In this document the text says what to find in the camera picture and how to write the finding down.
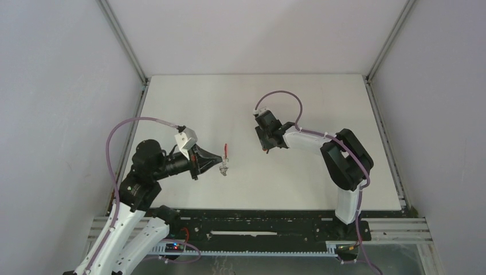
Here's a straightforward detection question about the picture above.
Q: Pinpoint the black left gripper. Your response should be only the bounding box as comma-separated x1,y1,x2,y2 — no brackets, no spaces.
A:
153,142,223,179

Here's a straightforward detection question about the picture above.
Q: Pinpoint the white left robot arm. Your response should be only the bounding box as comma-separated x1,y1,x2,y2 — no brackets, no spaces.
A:
68,139,223,274

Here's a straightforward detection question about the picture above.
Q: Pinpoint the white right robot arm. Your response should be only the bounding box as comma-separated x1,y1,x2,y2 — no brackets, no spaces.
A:
253,108,374,239

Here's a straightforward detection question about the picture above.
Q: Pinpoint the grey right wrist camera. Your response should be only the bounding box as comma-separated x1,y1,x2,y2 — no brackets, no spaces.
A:
253,107,269,117

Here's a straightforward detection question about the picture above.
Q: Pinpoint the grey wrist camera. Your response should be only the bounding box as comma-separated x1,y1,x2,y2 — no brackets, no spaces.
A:
174,126,198,160
253,107,269,117

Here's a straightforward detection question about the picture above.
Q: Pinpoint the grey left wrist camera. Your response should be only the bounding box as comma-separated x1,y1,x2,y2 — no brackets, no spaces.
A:
174,126,198,160

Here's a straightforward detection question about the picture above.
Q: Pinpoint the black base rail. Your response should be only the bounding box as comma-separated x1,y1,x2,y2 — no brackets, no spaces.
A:
169,209,371,253

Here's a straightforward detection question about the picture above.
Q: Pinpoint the white slotted cable duct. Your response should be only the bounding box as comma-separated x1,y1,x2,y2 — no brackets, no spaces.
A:
131,242,359,258

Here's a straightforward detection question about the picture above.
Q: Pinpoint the left aluminium frame post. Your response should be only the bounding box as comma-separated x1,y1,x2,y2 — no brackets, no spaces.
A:
96,0,148,85

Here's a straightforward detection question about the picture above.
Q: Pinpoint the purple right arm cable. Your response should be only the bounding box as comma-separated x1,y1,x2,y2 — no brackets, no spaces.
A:
254,90,371,225

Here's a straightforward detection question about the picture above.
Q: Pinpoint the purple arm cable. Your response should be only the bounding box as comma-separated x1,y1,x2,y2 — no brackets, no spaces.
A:
81,116,187,275
254,90,371,225

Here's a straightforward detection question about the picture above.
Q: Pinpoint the grey aluminium frame rail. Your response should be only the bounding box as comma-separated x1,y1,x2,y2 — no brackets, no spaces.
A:
365,1,419,175

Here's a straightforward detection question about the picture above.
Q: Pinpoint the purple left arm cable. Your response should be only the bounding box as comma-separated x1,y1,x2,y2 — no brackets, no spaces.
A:
81,116,187,275

